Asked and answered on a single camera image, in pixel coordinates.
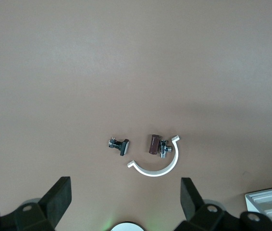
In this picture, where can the chrome valve fitting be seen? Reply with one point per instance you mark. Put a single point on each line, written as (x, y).
(163, 149)

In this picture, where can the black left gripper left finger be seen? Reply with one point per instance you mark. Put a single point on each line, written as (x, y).
(54, 199)

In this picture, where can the dark brown cylinder part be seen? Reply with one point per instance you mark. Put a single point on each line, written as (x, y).
(154, 145)

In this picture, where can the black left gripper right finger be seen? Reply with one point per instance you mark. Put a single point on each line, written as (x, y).
(193, 204)

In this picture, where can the white drawer cabinet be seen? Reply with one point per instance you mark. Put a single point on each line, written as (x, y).
(270, 207)

